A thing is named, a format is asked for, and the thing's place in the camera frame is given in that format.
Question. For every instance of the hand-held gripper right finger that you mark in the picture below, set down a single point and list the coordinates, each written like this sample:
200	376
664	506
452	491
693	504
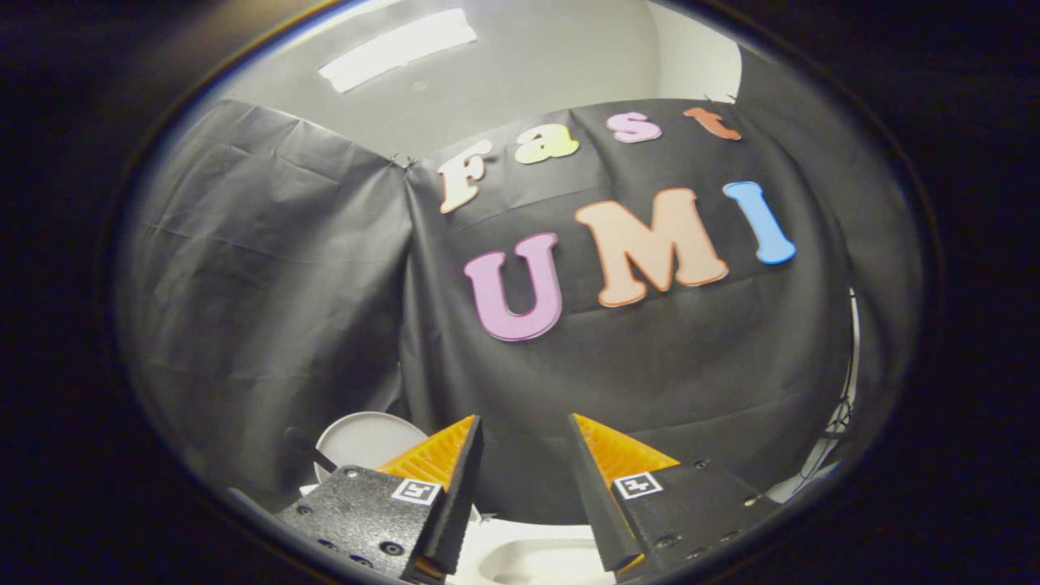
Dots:
593	496

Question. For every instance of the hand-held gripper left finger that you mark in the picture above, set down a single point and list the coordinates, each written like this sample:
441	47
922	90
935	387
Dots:
459	496

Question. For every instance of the white toilet with tank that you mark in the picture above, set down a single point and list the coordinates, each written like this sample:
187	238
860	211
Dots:
536	561

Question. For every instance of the black backdrop cloth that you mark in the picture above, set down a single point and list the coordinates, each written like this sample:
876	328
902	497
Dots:
325	284

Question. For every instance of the black tripod light stand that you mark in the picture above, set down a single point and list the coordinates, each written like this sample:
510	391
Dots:
845	406

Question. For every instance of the ceiling light panel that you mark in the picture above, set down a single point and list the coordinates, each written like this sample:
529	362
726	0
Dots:
398	49

